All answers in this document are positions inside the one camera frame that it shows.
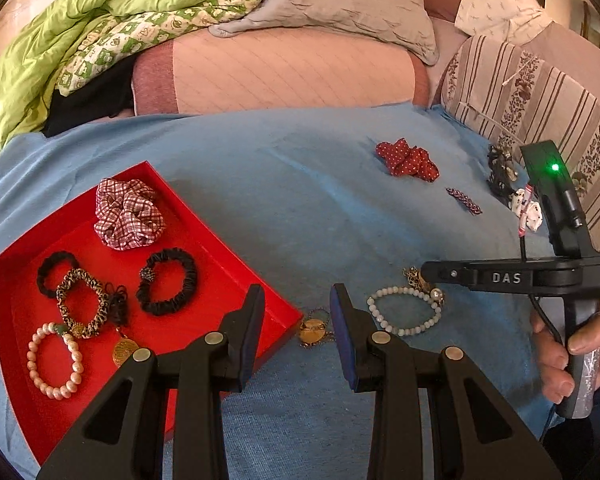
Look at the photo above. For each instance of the person's right hand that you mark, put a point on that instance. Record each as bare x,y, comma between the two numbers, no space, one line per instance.
550,360

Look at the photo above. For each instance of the red plaid scrunchie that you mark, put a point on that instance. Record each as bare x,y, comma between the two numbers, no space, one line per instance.
127,215

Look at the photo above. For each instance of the white printed pillow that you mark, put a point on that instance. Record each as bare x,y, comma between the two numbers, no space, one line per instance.
500,10

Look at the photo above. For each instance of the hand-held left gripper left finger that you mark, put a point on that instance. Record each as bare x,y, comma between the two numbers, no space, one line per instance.
250,345

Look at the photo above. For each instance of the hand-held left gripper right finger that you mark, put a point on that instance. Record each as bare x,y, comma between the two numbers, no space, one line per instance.
344,340

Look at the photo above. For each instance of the gold round pendant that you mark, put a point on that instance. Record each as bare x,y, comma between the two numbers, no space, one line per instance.
125,352
312,332

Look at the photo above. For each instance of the black satin scrunchie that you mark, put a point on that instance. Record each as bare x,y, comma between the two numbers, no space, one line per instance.
190,272

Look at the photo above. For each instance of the red shallow box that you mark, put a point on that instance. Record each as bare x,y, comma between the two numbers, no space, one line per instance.
200,270

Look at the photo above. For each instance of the green comforter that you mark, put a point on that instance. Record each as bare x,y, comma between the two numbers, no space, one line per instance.
80,25

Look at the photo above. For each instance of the blue cloth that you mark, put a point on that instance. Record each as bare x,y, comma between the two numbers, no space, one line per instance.
290,185

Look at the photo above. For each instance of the red dotted scrunchie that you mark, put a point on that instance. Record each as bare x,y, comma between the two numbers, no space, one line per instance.
405,160

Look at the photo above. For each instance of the black claw hair clip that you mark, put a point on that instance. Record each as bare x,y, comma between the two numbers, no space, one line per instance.
500,172

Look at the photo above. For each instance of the pink sofa cushion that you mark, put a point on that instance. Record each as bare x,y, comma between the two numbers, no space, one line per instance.
280,75

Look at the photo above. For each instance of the grey pillow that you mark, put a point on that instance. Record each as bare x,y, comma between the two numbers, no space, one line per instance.
340,0

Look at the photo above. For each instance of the striped floral cushion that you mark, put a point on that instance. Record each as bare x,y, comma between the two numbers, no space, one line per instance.
545,90

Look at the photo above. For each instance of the leopard print scrunchie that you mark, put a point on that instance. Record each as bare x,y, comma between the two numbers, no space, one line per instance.
99,305

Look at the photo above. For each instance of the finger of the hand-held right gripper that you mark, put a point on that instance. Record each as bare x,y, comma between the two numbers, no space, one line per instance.
445,274

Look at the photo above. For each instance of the dark red braided clip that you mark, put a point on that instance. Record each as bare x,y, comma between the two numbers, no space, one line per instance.
464,201

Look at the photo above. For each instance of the black cloth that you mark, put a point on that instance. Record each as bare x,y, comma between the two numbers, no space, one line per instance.
95,100

